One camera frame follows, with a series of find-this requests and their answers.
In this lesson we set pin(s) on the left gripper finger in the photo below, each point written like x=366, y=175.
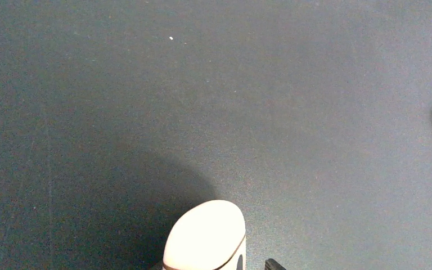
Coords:
x=271, y=264

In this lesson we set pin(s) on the pink earbuds charging case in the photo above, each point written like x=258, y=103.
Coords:
x=210, y=236

